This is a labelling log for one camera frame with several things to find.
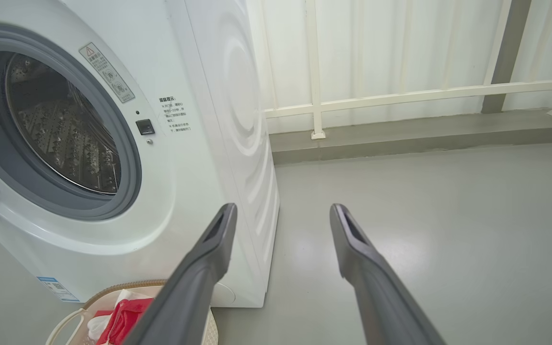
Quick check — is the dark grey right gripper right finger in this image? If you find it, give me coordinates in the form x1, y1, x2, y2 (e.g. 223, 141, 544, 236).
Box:
329, 203, 447, 345

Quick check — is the grey warning sticker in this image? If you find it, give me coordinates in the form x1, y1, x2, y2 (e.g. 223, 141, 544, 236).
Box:
78, 42, 136, 104

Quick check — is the grey pillar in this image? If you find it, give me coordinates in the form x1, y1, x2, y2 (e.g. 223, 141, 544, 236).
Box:
481, 0, 533, 115

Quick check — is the white metal railing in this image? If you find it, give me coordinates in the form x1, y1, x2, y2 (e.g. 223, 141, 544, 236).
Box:
257, 0, 552, 140

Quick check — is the blue energy label sticker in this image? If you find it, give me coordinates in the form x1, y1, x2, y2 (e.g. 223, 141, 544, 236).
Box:
36, 276, 81, 303

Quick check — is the cream perforated laundry basket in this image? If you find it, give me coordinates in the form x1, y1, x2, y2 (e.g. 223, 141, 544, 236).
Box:
45, 279, 219, 345

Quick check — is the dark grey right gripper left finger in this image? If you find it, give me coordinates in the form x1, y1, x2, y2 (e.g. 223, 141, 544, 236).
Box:
122, 203, 239, 345

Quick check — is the white front-load washing machine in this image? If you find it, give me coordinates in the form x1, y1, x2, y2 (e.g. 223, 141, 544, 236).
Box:
0, 0, 280, 309

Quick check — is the round white filter cover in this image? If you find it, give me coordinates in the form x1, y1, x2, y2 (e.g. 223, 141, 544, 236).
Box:
211, 282, 237, 308

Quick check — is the red and white garment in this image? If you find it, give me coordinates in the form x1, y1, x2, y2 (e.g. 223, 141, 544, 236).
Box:
87, 288, 155, 345

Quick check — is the steel washer drum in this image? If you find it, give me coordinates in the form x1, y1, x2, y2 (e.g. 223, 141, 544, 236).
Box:
5, 52, 123, 195

